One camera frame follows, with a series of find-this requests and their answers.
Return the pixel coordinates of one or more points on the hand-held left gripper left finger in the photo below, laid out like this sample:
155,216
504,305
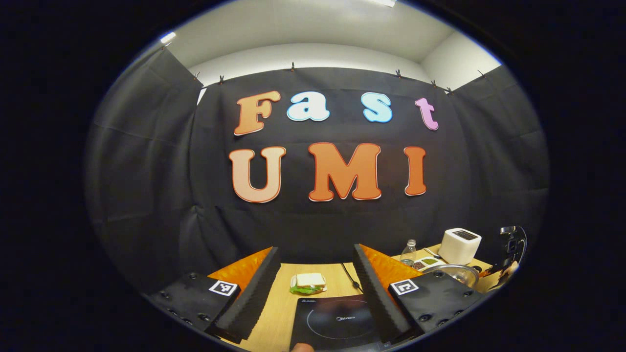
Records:
257,293

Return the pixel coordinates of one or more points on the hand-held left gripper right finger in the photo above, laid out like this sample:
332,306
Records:
376,293

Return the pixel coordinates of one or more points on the black induction cooktop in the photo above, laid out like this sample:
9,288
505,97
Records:
332,322

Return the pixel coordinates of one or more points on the white sandwich plate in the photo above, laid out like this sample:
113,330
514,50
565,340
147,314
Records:
293,282

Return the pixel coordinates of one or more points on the clear plastic water bottle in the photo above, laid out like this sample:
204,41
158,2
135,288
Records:
408,254

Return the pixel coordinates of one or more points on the white toaster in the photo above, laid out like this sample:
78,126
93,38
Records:
457,247

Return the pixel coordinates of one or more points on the white divided tray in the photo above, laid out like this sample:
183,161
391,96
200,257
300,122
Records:
438,266

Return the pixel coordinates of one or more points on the thin white utensil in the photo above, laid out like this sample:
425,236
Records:
431,252

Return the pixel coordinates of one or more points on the black backdrop cloth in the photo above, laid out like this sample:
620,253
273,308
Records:
146,171

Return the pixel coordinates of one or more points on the row of cloth clips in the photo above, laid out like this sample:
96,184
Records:
292,66

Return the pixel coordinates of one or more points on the small ceiling light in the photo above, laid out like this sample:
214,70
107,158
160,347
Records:
167,37

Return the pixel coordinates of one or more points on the large ceiling light panel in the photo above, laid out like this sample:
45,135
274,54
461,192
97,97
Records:
385,2

